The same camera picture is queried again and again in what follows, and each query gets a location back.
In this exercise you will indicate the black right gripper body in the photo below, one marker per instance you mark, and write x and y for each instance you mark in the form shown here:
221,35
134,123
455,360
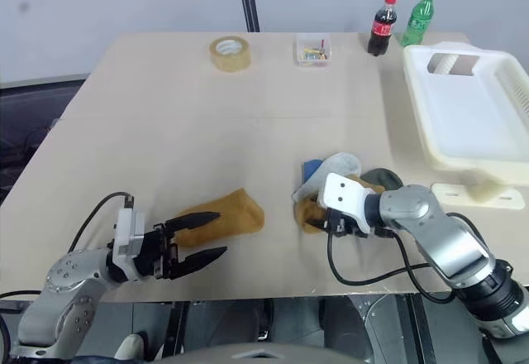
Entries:
341,225

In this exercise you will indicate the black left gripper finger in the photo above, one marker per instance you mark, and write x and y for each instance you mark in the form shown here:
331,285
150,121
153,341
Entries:
198,260
194,220

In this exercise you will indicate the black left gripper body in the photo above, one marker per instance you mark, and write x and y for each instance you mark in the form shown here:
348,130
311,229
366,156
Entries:
157,252

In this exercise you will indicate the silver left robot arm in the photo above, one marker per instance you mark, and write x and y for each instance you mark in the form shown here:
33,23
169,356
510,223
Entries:
62,298

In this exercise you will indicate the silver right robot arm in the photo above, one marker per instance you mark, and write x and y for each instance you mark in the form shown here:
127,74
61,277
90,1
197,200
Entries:
446,236

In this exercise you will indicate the flat mustard yellow sock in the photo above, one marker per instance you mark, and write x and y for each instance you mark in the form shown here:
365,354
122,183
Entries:
235,215

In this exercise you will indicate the blue sock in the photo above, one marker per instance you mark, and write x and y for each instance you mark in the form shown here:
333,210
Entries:
312,168

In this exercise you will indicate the light grey sock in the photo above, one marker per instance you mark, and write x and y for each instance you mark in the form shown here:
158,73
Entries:
335,165

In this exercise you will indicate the dark green sock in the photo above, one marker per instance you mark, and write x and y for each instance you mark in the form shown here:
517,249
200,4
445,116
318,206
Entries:
384,178

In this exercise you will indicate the white plastic basket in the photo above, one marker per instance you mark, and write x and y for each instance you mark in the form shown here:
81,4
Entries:
463,107

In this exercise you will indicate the grey rounded robot torso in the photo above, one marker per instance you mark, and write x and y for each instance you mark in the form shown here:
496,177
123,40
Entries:
273,353

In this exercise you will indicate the brown packing tape roll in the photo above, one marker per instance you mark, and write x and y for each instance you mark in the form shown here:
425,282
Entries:
230,56

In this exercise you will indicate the clear box with colourful clips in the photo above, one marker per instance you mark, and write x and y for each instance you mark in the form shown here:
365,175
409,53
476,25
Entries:
313,51

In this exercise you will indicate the cola bottle red cap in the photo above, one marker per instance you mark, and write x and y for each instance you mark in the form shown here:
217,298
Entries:
382,29

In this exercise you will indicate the green bottle yellow cap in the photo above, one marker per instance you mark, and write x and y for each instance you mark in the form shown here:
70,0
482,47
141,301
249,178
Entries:
417,20

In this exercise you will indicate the black vertical pole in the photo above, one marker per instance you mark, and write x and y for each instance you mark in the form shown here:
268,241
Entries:
248,0

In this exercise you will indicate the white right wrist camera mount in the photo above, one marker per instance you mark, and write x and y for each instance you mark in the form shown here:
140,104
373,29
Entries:
343,192

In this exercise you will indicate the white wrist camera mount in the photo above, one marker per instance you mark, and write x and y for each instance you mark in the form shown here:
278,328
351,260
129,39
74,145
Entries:
343,192
126,231

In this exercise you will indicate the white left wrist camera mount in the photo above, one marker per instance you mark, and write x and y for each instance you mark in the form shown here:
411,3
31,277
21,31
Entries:
126,231

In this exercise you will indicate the white plastic bracket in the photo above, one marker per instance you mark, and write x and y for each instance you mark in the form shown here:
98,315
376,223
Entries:
450,194

